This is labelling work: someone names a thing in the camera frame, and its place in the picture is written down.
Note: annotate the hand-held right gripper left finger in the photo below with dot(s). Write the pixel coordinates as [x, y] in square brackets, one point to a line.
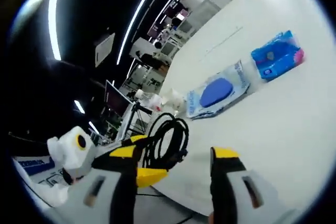
[123, 195]

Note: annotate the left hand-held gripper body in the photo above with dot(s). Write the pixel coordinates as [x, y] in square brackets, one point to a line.
[76, 153]

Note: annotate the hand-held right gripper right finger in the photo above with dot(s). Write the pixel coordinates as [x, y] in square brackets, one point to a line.
[228, 182]

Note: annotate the blue pad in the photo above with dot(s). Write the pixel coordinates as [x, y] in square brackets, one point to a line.
[216, 95]

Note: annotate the blue tissue pack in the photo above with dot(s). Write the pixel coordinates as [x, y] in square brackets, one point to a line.
[278, 51]

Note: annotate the person's left hand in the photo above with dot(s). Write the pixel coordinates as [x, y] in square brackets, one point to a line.
[68, 178]

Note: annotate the person's right hand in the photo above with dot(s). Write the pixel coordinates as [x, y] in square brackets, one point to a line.
[211, 217]

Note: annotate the black tripod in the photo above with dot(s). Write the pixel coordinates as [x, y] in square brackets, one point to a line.
[136, 108]

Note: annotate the dark computer monitor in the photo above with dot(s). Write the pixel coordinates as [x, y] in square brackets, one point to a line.
[116, 100]

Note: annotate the white round table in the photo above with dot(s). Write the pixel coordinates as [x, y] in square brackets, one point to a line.
[262, 129]

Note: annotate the white hanging panel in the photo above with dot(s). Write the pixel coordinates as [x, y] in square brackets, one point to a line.
[105, 49]

